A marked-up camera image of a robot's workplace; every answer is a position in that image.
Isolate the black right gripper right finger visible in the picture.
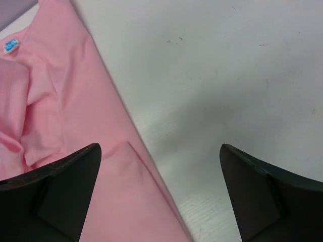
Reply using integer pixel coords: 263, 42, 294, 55
220, 144, 322, 241

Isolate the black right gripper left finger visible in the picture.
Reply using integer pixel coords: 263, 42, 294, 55
1, 143, 101, 241

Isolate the pink t shirt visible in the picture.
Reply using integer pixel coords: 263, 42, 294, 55
1, 1, 191, 241

